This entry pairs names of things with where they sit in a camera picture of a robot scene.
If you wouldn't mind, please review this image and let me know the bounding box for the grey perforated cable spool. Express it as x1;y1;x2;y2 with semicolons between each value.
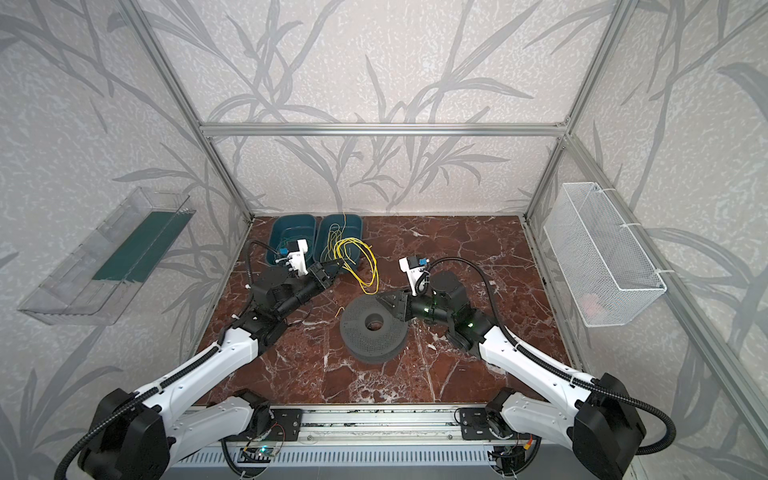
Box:
340;295;408;364

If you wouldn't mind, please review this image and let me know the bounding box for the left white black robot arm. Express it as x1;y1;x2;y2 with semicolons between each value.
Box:
53;248;345;479

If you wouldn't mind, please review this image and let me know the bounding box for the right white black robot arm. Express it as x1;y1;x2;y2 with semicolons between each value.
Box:
375;257;677;479

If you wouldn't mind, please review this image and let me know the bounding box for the right teal plastic bin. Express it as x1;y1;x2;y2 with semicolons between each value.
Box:
314;213;363;262

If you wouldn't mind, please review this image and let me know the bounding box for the teal plastic bin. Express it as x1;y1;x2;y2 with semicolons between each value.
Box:
268;214;317;265
314;213;363;262

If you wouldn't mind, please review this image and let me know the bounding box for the left teal plastic bin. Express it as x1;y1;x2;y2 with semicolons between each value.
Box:
268;214;317;265

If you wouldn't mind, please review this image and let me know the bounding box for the yellow cable bundle in bin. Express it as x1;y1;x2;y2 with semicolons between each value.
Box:
323;213;349;253

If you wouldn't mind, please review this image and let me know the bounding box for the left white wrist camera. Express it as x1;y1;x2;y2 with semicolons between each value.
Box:
276;238;309;277

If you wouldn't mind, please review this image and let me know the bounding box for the green coiled cable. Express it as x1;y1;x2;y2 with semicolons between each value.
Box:
274;226;314;253

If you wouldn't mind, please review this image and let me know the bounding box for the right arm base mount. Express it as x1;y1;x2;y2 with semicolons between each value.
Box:
455;407;514;440

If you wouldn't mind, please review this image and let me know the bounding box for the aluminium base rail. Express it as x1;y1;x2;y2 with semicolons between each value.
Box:
122;403;631;448

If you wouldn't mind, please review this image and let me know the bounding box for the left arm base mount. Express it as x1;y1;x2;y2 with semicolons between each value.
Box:
240;408;303;442

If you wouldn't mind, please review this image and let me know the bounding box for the white wire mesh basket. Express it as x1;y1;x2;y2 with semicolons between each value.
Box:
543;182;667;328

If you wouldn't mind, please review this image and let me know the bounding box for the clear acrylic wall shelf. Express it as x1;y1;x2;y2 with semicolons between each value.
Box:
19;187;196;326

